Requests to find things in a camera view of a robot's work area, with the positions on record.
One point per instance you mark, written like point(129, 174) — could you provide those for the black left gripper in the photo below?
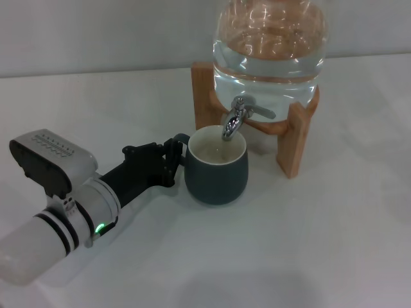
point(138, 173)

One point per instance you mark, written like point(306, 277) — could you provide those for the dark cup with white interior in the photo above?
point(218, 183)

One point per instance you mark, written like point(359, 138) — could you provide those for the chrome faucet with lever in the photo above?
point(232, 123)

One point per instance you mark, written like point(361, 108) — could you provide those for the wooden jar stand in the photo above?
point(292, 147)

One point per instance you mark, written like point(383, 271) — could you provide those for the clear glass water jar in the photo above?
point(269, 73)

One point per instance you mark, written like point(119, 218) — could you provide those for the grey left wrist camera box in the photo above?
point(54, 157)

